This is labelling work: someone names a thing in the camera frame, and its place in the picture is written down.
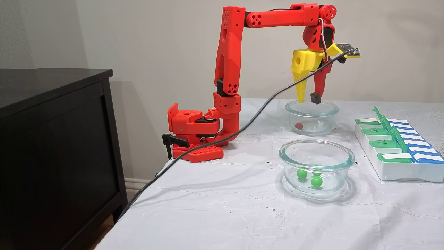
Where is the weekly pill organizer box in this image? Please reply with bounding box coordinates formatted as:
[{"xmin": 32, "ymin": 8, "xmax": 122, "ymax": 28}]
[{"xmin": 355, "ymin": 106, "xmax": 444, "ymax": 183}]

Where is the glass bowl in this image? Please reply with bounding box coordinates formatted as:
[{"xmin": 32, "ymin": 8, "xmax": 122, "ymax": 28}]
[
  {"xmin": 285, "ymin": 100, "xmax": 339, "ymax": 136},
  {"xmin": 279, "ymin": 139, "xmax": 356, "ymax": 195}
]

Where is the black table clamp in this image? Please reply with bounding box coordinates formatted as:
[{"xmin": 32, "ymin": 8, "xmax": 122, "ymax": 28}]
[{"xmin": 162, "ymin": 133, "xmax": 190, "ymax": 161}]

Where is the white table cloth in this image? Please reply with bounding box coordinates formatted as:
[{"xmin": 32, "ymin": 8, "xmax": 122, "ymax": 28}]
[{"xmin": 94, "ymin": 98, "xmax": 444, "ymax": 250}]

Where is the white baseboard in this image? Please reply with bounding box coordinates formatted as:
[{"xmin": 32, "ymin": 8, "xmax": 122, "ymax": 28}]
[{"xmin": 124, "ymin": 178, "xmax": 150, "ymax": 201}]

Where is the black cabinet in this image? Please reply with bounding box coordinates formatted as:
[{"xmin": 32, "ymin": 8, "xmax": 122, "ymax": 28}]
[{"xmin": 0, "ymin": 68, "xmax": 129, "ymax": 250}]

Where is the camera board on yellow mount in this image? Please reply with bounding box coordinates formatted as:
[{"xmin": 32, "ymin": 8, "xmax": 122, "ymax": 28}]
[{"xmin": 326, "ymin": 43, "xmax": 361, "ymax": 64}]

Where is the black camera cable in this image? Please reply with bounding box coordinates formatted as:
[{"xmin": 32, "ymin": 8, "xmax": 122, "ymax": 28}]
[{"xmin": 114, "ymin": 49, "xmax": 357, "ymax": 223}]

